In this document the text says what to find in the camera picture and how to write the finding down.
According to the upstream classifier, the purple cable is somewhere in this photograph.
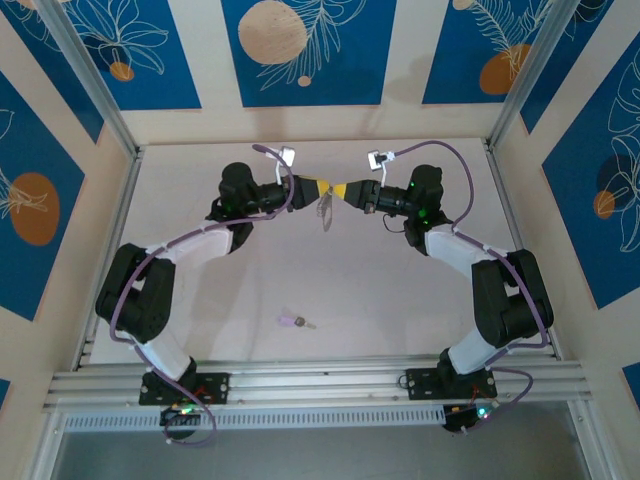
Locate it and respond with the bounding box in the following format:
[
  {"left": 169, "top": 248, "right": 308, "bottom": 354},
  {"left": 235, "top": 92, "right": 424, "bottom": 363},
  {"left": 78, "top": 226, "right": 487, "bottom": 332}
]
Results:
[
  {"left": 110, "top": 143, "right": 296, "bottom": 449},
  {"left": 394, "top": 141, "right": 551, "bottom": 436}
]

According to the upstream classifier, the aluminium frame bar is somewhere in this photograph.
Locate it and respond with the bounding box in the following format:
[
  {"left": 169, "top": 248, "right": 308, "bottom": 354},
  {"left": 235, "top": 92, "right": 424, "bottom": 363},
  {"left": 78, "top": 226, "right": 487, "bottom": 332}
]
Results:
[
  {"left": 567, "top": 399, "right": 619, "bottom": 480},
  {"left": 27, "top": 412, "right": 66, "bottom": 480}
]

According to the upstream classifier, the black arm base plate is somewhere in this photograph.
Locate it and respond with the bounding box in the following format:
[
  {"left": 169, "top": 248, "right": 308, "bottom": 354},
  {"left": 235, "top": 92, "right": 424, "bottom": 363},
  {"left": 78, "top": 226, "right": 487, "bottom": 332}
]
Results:
[
  {"left": 405, "top": 367, "right": 499, "bottom": 402},
  {"left": 138, "top": 370, "right": 232, "bottom": 407}
]

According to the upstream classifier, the aluminium cross rail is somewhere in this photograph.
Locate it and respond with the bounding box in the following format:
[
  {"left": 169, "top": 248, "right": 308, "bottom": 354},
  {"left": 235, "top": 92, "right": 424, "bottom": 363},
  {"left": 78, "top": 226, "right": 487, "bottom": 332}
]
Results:
[{"left": 42, "top": 355, "right": 594, "bottom": 414}]

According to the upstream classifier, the grey slotted cable duct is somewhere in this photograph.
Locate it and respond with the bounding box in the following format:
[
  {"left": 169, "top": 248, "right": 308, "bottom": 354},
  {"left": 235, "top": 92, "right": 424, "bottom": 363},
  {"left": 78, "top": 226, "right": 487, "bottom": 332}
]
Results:
[{"left": 62, "top": 405, "right": 447, "bottom": 432}]

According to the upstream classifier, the aluminium side rail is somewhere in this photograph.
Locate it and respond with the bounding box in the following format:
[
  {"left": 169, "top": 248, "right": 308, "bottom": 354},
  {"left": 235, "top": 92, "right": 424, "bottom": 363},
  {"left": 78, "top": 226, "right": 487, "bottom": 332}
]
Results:
[
  {"left": 481, "top": 139, "right": 565, "bottom": 360},
  {"left": 72, "top": 147, "right": 146, "bottom": 372}
]

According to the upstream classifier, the key with purple cover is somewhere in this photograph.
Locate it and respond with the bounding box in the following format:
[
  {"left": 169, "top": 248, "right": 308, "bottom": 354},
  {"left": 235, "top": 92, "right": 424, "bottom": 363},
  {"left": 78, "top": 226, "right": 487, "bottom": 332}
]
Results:
[{"left": 278, "top": 308, "right": 318, "bottom": 331}]

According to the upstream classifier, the black controller board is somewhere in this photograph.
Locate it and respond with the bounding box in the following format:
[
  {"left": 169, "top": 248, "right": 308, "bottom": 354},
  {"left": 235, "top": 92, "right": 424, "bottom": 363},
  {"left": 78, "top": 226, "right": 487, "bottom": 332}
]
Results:
[
  {"left": 159, "top": 403, "right": 205, "bottom": 429},
  {"left": 442, "top": 402, "right": 500, "bottom": 434}
]

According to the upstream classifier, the aluminium corner post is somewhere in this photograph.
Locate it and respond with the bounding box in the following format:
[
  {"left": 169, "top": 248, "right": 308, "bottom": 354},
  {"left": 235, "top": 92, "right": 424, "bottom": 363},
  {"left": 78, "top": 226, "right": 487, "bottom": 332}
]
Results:
[
  {"left": 485, "top": 0, "right": 577, "bottom": 151},
  {"left": 37, "top": 0, "right": 144, "bottom": 160}
]

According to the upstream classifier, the grey metal sheet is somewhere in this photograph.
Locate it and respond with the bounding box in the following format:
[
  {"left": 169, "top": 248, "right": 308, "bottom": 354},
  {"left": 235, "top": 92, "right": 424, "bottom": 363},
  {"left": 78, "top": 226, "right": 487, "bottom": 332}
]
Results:
[{"left": 49, "top": 402, "right": 589, "bottom": 480}]

